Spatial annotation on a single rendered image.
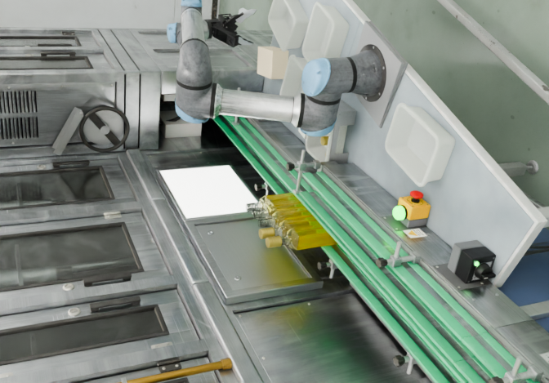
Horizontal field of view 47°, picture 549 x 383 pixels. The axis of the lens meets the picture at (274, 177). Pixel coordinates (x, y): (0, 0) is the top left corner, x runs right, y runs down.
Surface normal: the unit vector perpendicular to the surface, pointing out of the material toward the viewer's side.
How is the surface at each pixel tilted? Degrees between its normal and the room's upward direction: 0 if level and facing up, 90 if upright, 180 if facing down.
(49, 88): 90
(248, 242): 90
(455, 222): 0
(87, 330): 90
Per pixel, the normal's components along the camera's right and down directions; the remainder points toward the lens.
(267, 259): 0.11, -0.89
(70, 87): 0.39, 0.45
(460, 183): -0.91, 0.08
